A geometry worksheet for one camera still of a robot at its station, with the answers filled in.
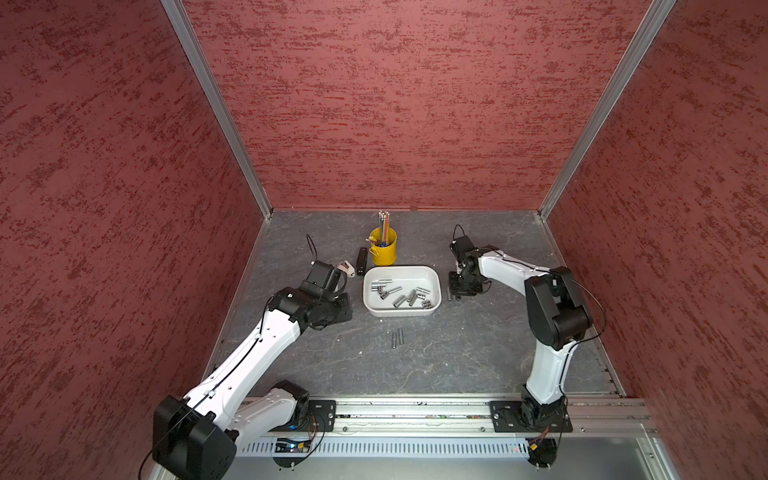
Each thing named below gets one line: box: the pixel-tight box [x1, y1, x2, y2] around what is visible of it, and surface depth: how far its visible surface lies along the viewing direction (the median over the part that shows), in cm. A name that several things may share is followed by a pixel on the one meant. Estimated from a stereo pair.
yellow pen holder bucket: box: [368, 226, 397, 266], surface depth 102 cm
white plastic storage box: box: [362, 265, 443, 317], surface depth 97 cm
